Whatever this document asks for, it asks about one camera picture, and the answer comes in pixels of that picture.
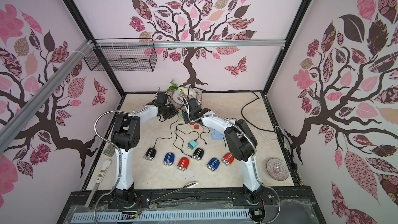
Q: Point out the metal tongs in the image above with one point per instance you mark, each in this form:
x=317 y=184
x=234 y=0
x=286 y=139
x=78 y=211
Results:
x=171 y=196

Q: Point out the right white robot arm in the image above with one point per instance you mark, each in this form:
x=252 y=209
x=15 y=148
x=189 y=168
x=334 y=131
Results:
x=240 y=140

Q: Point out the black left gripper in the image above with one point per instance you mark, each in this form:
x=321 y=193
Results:
x=174 y=113

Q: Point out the beige power strip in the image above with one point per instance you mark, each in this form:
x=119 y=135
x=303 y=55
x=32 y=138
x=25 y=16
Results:
x=196 y=127

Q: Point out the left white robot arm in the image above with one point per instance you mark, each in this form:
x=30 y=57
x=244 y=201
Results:
x=126 y=136

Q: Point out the blue square power cube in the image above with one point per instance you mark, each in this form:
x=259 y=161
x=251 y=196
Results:
x=216 y=135

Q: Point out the red electric shaver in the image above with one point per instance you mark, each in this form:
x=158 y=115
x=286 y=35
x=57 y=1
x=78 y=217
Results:
x=183 y=164
x=228 y=159

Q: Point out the blue electric shaver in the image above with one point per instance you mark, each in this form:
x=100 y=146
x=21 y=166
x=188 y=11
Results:
x=213 y=164
x=169 y=159

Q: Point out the black wire basket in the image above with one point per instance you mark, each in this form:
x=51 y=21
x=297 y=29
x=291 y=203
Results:
x=122 y=54

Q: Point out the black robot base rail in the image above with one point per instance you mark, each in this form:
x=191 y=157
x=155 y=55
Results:
x=286 y=205

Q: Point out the aluminium rail left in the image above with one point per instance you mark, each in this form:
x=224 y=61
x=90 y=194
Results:
x=17 y=123

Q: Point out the black electric shaver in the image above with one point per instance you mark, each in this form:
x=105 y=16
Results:
x=150 y=154
x=198 y=154

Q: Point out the white slotted cable duct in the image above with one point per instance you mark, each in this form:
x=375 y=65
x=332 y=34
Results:
x=160 y=216

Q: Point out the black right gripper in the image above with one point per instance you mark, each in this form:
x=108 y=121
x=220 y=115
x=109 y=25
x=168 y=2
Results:
x=189 y=116

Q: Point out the white plate with red print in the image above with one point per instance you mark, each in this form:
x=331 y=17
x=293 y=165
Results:
x=178 y=94

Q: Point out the aluminium rail back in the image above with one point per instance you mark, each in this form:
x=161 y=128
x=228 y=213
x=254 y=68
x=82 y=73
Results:
x=192 y=43

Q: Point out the glass spice jar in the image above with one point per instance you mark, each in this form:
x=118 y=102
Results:
x=109 y=151

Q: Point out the teal USB charger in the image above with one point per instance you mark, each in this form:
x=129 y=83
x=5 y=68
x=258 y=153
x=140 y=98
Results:
x=192 y=144

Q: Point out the green leaf sprig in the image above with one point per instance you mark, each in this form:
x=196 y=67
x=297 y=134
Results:
x=172 y=87

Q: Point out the aluminium rail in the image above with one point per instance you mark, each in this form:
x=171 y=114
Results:
x=192 y=43
x=17 y=123

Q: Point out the floral rectangular tray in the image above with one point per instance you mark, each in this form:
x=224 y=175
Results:
x=199 y=98

